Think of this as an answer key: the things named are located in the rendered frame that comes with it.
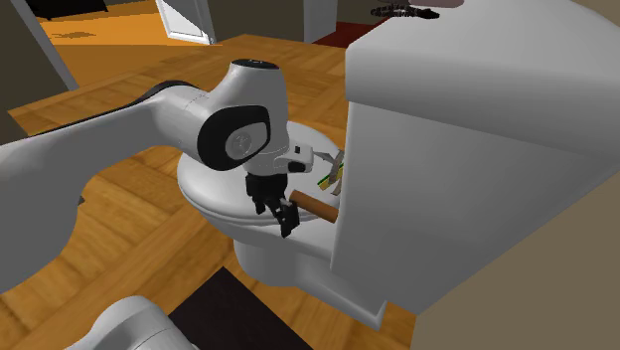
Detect green yellow sponge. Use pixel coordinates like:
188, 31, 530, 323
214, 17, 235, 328
317, 163, 346, 189

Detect white toilet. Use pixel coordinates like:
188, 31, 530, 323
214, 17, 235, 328
176, 0, 620, 332

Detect dark red rug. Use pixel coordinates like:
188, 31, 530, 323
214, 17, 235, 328
313, 20, 390, 50

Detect brown cardboard tube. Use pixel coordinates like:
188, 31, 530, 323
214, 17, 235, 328
288, 189, 341, 225

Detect dark robot stand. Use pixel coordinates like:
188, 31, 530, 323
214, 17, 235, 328
166, 264, 315, 350

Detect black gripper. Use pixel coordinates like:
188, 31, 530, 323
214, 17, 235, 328
244, 172, 301, 240

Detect black furniture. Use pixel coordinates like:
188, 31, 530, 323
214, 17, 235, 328
24, 0, 110, 21

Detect white door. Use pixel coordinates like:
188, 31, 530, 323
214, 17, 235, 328
154, 0, 218, 46

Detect grey metal scissors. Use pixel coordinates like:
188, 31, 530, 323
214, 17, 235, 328
312, 148, 346, 197

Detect black striped object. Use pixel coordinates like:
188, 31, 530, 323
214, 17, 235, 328
370, 3, 441, 21

